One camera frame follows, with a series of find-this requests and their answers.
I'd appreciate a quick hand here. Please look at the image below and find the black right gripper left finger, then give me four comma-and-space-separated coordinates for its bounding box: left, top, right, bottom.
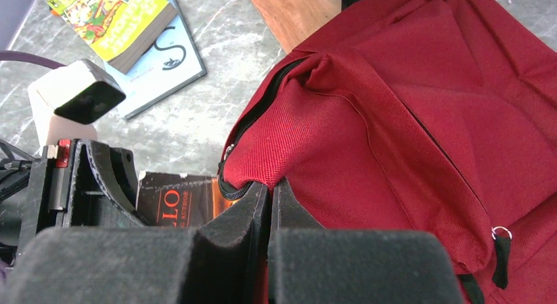
1, 183, 269, 303

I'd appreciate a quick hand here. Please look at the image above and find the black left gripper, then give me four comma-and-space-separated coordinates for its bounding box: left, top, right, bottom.
1, 139, 146, 259

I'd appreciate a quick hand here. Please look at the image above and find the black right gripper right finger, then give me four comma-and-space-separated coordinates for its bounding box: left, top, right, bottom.
268, 179, 464, 303

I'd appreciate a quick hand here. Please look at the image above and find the dark DiCamillo book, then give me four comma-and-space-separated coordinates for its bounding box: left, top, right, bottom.
135, 171, 237, 228

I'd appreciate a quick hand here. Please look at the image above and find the red backpack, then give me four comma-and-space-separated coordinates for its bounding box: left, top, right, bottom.
219, 0, 556, 303

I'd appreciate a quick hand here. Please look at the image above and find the light blue notebook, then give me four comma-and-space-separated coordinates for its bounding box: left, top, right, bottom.
104, 0, 206, 119

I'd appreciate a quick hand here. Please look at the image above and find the green treehouse book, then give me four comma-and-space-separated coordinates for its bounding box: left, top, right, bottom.
47, 0, 177, 74

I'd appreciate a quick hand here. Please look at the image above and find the wooden base board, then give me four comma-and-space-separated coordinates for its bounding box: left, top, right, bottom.
251, 0, 341, 53

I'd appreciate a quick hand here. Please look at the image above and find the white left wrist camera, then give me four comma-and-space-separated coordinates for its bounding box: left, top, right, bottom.
28, 60, 126, 146

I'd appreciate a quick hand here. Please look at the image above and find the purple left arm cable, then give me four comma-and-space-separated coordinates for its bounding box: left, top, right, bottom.
0, 50, 66, 70

